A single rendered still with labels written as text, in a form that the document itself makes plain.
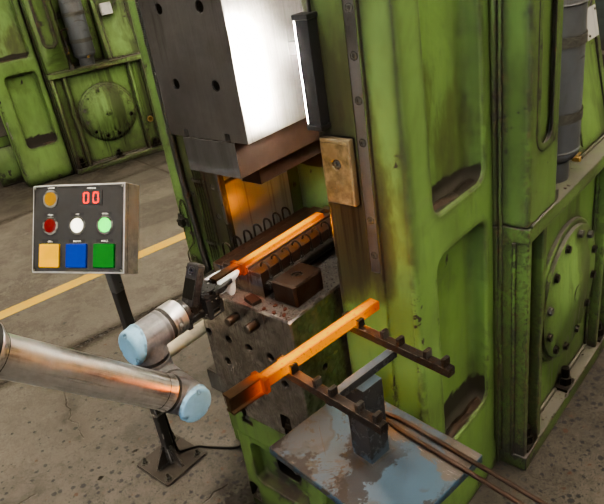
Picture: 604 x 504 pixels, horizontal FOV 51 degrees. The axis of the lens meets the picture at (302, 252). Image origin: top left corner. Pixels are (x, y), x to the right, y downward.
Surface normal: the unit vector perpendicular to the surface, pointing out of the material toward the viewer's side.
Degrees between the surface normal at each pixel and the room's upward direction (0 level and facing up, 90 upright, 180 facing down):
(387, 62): 90
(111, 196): 60
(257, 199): 90
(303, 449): 0
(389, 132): 90
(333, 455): 0
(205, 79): 90
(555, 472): 0
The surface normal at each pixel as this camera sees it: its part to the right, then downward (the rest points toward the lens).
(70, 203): -0.29, -0.03
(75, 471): -0.15, -0.88
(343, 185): -0.64, 0.44
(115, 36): 0.49, 0.15
